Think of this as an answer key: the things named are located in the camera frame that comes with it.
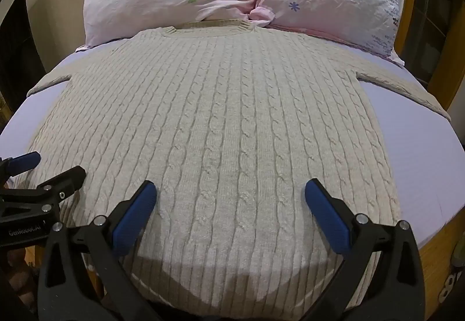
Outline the cream cable-knit sweater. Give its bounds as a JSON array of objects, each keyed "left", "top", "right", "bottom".
[{"left": 22, "top": 19, "right": 452, "bottom": 318}]

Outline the wooden bed frame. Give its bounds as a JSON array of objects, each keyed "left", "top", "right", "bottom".
[{"left": 371, "top": 0, "right": 465, "bottom": 321}]

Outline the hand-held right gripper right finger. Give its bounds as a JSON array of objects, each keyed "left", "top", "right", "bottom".
[{"left": 304, "top": 178, "right": 425, "bottom": 321}]

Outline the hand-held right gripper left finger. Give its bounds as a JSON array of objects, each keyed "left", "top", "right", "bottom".
[{"left": 37, "top": 180, "right": 162, "bottom": 321}]

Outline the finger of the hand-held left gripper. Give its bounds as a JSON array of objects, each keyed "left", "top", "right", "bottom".
[
  {"left": 0, "top": 151, "right": 42, "bottom": 184},
  {"left": 0, "top": 166, "right": 87, "bottom": 214}
]

